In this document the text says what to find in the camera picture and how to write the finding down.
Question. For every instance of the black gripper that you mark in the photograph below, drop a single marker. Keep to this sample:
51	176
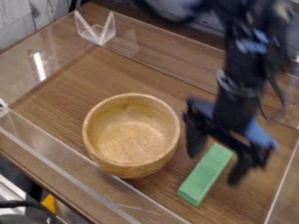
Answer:
230	120

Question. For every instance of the green rectangular block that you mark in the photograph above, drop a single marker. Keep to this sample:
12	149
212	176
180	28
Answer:
203	176

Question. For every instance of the brown wooden bowl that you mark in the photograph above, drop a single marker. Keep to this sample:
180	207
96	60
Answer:
131	132

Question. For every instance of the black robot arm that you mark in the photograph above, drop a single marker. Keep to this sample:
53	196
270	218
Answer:
255	48

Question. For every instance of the clear acrylic corner bracket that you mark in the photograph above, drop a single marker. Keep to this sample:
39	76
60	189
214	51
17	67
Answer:
98	34

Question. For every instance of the clear acrylic front wall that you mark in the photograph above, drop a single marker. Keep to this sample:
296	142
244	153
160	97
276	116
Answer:
102	197

